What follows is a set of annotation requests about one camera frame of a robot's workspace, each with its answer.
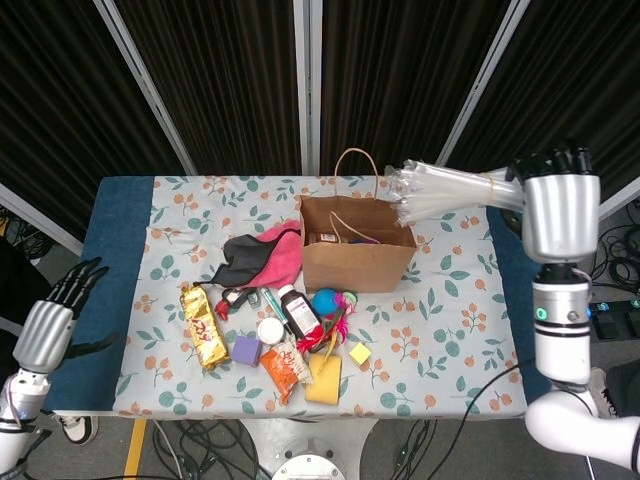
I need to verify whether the black grey cloth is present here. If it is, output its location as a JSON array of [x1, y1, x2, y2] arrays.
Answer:
[[193, 234, 289, 289]]

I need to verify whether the gold biscuit package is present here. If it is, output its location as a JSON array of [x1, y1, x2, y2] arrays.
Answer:
[[179, 285, 231, 371]]

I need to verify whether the purple foam cube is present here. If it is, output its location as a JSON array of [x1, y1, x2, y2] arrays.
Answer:
[[230, 334, 264, 368]]

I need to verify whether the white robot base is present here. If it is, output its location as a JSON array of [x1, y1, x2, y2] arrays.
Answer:
[[239, 417, 381, 480]]

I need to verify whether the pink towel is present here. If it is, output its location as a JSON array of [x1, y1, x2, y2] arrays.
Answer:
[[252, 219, 305, 289]]

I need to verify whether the orange white snack packet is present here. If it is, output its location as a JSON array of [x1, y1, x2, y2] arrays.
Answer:
[[259, 335, 314, 406]]

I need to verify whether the black bottle with red cap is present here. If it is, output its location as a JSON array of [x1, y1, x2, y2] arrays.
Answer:
[[215, 287, 251, 322]]

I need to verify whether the small round staples jar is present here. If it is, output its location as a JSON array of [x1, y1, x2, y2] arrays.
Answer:
[[256, 317, 286, 346]]

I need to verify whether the brown paper bag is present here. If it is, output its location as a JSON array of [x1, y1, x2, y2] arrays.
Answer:
[[298, 147, 419, 295]]

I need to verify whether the colourful feather shuttlecock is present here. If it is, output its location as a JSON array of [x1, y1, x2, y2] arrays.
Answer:
[[297, 292, 359, 376]]

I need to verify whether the dark grey trouser leg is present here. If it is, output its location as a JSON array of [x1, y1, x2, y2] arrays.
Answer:
[[605, 358, 640, 416]]

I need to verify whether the green white tube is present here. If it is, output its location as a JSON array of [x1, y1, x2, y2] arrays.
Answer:
[[260, 286, 293, 336]]

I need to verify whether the blue table cover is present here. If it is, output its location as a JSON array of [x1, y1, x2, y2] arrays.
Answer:
[[44, 174, 556, 416]]

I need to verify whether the yellow sponge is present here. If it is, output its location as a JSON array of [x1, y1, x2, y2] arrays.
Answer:
[[304, 352, 344, 405]]

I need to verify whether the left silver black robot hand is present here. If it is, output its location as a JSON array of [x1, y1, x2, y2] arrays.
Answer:
[[12, 256, 120, 376]]

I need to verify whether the dark ribbed partition panel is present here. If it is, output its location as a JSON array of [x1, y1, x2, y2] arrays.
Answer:
[[432, 0, 640, 251], [0, 0, 196, 256], [94, 0, 321, 177], [299, 0, 511, 177]]

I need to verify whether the black floor cable tangle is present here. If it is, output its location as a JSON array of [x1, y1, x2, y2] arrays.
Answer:
[[149, 418, 266, 480], [387, 418, 441, 480], [0, 204, 51, 271], [589, 199, 640, 296]]

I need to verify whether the clear plastic straw bundle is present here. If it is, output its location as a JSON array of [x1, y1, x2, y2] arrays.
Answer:
[[385, 158, 529, 226]]

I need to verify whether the black power strip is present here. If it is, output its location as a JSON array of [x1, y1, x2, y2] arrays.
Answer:
[[589, 298, 640, 316]]

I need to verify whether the floral print tablecloth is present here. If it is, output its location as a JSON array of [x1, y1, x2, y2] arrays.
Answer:
[[112, 174, 529, 419]]

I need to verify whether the brown medicine bottle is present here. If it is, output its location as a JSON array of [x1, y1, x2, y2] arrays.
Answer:
[[277, 283, 326, 349]]

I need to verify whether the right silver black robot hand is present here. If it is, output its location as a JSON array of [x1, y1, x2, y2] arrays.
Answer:
[[505, 144, 601, 264]]

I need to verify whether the white black sneaker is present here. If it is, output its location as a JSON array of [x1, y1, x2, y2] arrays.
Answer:
[[54, 414, 100, 447]]

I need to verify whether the blue ball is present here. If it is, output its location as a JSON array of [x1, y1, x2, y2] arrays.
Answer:
[[312, 288, 339, 316]]

